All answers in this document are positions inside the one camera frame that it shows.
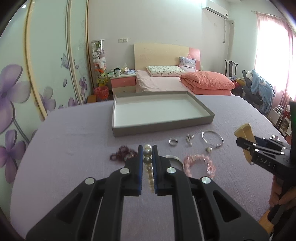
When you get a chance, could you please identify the yellow wrist watch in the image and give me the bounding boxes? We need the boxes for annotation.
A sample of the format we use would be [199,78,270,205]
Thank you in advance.
[234,123,256,165]

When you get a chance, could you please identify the pink bead bracelet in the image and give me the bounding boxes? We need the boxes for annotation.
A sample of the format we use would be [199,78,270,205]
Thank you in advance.
[183,153,216,179]

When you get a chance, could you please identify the large pearl pendant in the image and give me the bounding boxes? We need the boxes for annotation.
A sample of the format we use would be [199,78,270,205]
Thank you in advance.
[206,147,213,153]

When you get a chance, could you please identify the grey cuff bangle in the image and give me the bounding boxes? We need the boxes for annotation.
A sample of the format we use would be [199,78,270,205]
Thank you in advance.
[164,155,184,171]

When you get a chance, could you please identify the dark red bead bracelet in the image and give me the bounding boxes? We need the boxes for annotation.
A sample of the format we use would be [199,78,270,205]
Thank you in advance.
[109,146,139,163]

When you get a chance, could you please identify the white pearl bracelet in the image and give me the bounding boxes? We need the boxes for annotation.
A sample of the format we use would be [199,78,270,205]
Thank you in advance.
[142,143,156,194]

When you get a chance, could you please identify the person's right hand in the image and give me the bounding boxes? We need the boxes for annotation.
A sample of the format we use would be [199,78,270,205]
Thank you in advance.
[269,176,296,210]

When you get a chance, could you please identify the thin silver bangle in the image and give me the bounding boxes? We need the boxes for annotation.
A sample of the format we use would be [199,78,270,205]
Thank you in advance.
[201,130,224,149]

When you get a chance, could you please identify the blue plush clothing pile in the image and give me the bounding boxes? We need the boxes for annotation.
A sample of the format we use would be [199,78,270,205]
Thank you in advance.
[242,70,275,115]

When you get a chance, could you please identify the dark wooden chair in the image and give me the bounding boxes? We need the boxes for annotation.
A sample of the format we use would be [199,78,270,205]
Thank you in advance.
[225,60,238,77]

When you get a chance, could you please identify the pink curtain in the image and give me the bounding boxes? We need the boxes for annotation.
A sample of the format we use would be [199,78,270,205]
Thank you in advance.
[254,12,295,107]

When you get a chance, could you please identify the folded coral duvet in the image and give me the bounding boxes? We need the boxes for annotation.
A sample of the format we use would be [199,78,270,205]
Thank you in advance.
[180,71,235,96]

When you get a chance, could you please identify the grey cardboard tray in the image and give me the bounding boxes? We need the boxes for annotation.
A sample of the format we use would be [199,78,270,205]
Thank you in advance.
[112,91,215,137]

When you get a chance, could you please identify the small wooden stool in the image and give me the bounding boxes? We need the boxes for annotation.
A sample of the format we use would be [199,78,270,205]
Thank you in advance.
[87,94,97,103]

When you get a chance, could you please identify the purple patterned pillow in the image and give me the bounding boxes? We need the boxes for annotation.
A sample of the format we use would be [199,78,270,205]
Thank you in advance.
[179,56,197,69]

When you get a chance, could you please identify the red waste bin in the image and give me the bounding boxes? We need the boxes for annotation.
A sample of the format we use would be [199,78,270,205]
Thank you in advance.
[94,86,109,101]

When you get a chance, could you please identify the pink white nightstand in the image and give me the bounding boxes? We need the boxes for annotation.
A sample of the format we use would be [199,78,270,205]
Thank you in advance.
[110,74,136,96]

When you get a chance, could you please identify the floral white pillow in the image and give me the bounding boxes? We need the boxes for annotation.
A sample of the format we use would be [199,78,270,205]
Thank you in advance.
[146,66,185,77]

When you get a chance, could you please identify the bed with pink sheet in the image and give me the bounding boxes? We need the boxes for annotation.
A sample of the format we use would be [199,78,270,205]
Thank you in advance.
[135,70,236,96]

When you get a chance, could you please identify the white air conditioner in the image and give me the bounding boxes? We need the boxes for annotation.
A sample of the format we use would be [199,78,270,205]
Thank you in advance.
[202,1,229,20]

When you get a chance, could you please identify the clear tube of plush toys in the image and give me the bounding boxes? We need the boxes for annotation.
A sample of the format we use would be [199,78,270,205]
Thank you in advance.
[91,39,107,88]

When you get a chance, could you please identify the beige pink headboard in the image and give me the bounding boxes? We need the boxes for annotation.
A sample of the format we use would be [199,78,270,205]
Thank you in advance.
[133,43,201,70]

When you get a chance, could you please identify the floral sliding wardrobe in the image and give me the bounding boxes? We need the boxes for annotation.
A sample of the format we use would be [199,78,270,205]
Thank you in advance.
[0,0,95,186]

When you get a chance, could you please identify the pearl chain earrings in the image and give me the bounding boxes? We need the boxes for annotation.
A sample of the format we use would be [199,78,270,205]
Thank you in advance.
[186,134,194,146]

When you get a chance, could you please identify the white wall socket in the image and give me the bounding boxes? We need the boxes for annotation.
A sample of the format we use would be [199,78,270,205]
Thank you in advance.
[118,38,128,43]

